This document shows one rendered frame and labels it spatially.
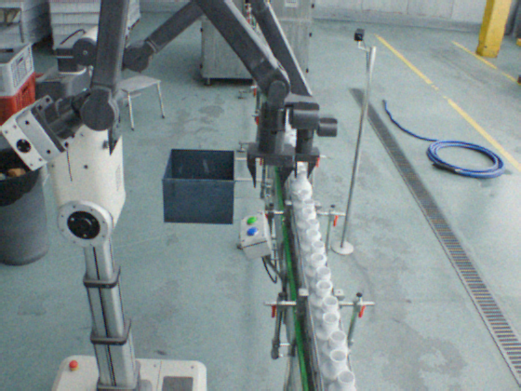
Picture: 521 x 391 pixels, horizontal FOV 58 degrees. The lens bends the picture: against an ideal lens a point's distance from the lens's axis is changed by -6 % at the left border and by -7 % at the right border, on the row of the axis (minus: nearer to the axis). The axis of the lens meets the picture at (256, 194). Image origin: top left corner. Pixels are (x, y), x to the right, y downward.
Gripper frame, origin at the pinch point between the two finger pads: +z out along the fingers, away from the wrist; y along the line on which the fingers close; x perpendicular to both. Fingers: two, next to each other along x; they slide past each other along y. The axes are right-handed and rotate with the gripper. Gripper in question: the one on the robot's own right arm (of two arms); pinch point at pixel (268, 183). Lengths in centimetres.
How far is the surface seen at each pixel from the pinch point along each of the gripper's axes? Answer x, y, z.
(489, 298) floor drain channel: 117, 155, 139
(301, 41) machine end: 509, 73, 74
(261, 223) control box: 25.8, 1.1, 27.7
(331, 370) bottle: -33.2, 13.6, 26.7
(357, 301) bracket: -6.2, 25.2, 30.6
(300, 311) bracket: -5.7, 10.3, 34.6
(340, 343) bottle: -27.6, 15.9, 23.9
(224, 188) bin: 85, -11, 48
